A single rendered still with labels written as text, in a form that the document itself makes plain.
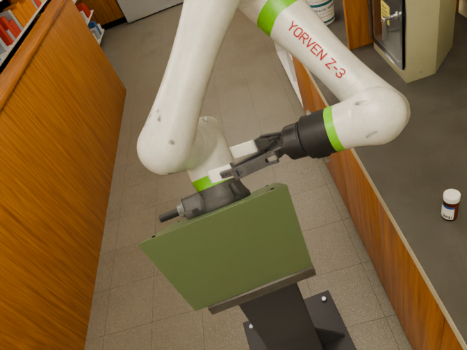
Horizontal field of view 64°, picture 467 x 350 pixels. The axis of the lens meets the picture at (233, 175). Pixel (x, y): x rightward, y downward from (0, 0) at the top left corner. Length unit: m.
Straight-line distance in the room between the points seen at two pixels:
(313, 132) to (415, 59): 0.90
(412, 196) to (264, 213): 0.51
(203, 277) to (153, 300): 1.44
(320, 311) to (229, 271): 1.11
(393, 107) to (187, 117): 0.41
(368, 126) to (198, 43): 0.37
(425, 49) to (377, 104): 0.89
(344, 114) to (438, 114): 0.78
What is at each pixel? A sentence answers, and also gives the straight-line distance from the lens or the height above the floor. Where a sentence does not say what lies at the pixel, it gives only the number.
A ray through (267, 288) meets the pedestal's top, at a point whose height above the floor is 0.93.
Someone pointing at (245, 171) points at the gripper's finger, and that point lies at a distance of 0.77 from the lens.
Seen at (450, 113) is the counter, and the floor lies 0.94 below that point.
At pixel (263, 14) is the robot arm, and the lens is 0.93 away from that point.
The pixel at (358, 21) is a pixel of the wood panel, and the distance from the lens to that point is 1.86.
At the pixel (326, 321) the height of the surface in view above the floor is 0.01.
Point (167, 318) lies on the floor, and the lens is 2.33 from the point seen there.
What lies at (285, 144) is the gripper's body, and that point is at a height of 1.38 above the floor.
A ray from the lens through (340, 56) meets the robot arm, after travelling 0.88.
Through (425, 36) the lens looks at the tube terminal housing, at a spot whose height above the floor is 1.11.
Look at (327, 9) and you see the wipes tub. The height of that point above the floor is 1.02.
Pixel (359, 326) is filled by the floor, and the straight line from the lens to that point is 2.03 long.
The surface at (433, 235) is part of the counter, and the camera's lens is 1.15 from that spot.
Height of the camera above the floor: 1.88
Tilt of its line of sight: 42 degrees down
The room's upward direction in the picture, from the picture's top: 24 degrees counter-clockwise
